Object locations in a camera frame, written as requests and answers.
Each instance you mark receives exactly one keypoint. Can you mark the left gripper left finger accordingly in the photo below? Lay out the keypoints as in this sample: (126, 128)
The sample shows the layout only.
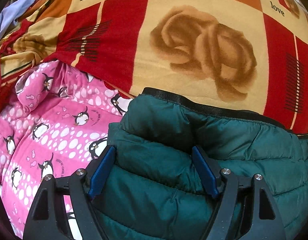
(62, 207)

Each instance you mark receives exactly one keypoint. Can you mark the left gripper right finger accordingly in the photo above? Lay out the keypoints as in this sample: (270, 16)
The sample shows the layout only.
(245, 208)

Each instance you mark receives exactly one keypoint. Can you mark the dark green puffer jacket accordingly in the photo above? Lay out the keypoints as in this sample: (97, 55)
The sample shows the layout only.
(189, 171)

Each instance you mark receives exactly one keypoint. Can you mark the pink penguin bed sheet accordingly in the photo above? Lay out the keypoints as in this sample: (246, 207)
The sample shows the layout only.
(55, 123)

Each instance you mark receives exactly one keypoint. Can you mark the red beige rose blanket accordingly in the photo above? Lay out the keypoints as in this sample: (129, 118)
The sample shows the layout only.
(235, 54)

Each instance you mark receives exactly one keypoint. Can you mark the lavender cloth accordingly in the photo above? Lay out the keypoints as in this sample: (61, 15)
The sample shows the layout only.
(11, 13)

